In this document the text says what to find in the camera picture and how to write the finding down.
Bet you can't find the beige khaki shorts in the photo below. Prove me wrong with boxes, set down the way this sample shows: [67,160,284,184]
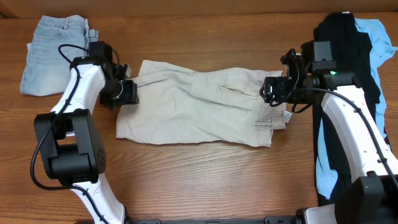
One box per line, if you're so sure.
[116,60,291,147]

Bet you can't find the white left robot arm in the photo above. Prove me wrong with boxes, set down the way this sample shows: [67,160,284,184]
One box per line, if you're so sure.
[30,57,139,223]

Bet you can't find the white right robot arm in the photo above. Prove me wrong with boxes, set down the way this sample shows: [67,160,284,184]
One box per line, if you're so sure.
[260,49,397,223]

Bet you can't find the black garment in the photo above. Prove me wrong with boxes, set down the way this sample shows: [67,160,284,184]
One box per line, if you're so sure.
[313,13,382,205]

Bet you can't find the folded light blue jeans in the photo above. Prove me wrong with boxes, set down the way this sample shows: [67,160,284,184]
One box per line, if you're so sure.
[20,15,100,96]

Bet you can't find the light blue shirt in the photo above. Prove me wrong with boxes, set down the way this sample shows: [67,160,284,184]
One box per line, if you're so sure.
[315,18,397,200]

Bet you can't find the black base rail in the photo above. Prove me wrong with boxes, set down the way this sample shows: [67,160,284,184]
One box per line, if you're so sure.
[124,208,336,224]

